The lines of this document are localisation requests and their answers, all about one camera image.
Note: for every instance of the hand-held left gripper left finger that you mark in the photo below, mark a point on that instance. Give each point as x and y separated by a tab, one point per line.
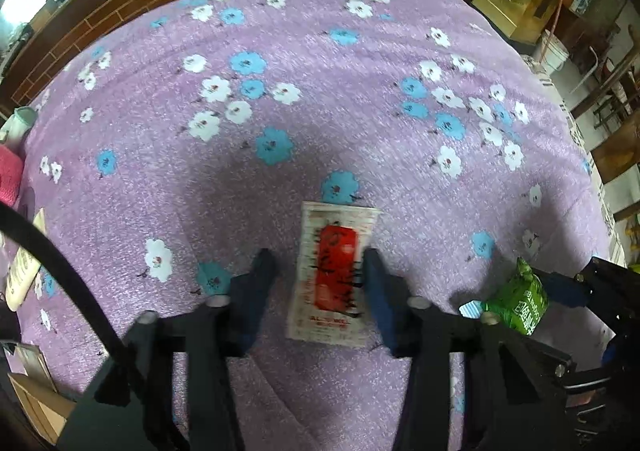
255	291

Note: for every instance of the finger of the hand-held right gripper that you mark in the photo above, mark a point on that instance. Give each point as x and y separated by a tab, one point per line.
560	288
471	309

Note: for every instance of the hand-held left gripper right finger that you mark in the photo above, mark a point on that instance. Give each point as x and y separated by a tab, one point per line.
381	301

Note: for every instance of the bright green snack packet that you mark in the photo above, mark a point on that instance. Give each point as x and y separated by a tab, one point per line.
520	298

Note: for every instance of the white red snack packet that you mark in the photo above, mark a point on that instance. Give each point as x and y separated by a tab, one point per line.
335	256

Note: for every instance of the cardboard box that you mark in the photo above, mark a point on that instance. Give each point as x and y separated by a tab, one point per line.
35	406

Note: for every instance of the wooden chair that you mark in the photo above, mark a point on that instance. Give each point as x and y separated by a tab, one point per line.
612	96

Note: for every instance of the purple floral tablecloth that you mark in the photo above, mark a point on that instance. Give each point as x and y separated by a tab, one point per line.
350	96

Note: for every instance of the cream squeeze tube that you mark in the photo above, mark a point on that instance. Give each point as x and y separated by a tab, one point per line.
22	266

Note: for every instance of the white plastic bucket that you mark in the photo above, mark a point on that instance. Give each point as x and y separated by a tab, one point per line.
555	53

